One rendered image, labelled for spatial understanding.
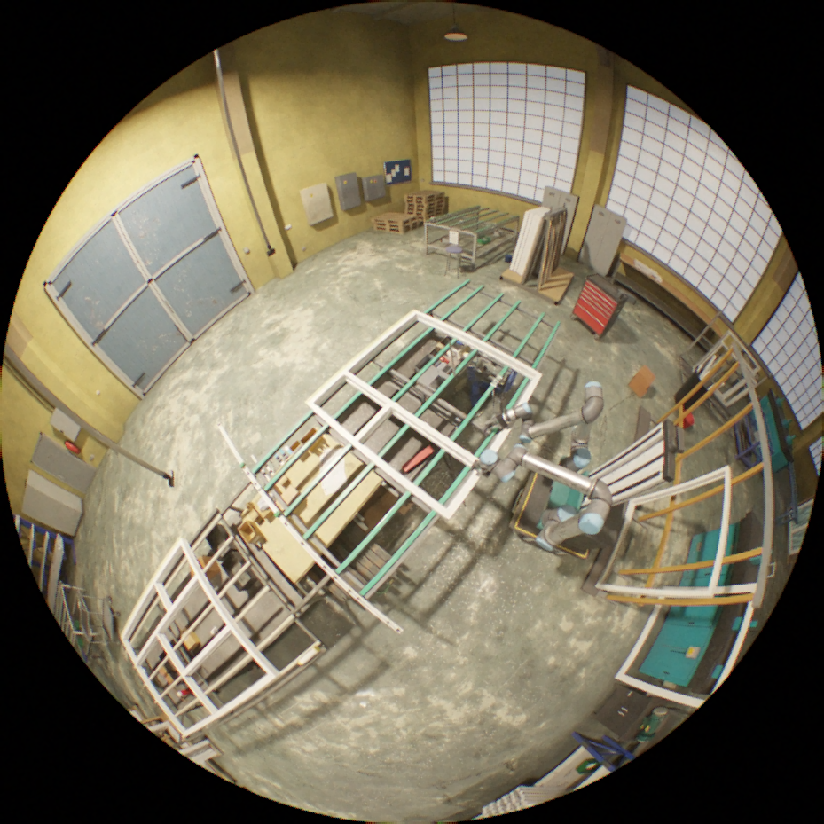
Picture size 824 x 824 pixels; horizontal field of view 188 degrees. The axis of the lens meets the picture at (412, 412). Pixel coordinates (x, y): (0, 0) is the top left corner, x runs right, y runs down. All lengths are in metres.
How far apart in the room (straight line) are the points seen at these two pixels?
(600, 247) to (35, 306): 13.19
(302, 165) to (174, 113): 3.73
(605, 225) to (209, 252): 9.60
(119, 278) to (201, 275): 2.07
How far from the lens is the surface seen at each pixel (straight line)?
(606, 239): 8.04
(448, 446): 1.80
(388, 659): 2.89
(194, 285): 6.66
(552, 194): 8.11
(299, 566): 2.19
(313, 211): 7.49
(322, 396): 2.20
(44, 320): 7.33
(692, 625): 4.08
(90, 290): 6.78
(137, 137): 7.11
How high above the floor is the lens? 2.57
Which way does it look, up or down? 59 degrees down
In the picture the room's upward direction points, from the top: 6 degrees counter-clockwise
